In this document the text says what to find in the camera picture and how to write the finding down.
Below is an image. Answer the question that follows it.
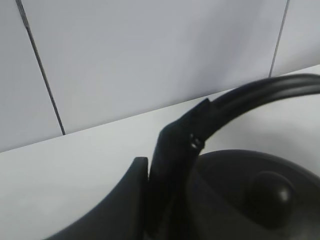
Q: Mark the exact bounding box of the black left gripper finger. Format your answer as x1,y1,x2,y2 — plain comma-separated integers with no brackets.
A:
48,157,148,240

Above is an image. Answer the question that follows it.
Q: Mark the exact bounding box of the black round teapot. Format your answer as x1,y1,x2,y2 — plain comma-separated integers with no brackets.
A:
145,73,320,240

